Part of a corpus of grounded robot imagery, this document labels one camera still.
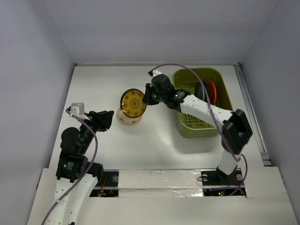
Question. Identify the olive green dish rack tub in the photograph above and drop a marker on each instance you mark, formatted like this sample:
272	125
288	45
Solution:
190	126

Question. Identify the blue floral dark-rimmed plate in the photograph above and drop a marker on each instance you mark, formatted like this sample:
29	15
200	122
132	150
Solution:
199	92

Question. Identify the left arm base electronics bay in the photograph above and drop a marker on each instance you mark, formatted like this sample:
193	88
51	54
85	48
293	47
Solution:
108	187

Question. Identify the beige floral plate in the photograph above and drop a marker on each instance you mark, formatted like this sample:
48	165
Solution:
125	120

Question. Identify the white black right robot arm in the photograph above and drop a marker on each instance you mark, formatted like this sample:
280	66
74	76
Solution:
233	126

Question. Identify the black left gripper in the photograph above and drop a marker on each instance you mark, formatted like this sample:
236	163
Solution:
102	119

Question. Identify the orange rimmed black plate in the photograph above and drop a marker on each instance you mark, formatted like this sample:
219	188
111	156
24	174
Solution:
212	91

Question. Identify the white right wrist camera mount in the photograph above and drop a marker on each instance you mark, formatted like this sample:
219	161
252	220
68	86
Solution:
154	73

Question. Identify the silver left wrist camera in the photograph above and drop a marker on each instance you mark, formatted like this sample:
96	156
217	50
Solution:
79	108

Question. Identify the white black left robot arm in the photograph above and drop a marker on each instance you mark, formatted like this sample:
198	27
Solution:
76	175

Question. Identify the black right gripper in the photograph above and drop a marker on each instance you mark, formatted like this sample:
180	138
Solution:
149	94

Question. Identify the yellow brown patterned plate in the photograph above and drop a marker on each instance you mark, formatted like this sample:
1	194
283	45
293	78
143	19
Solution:
131	103

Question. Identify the right arm base electronics bay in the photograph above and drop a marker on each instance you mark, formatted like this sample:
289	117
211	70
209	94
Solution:
228	186

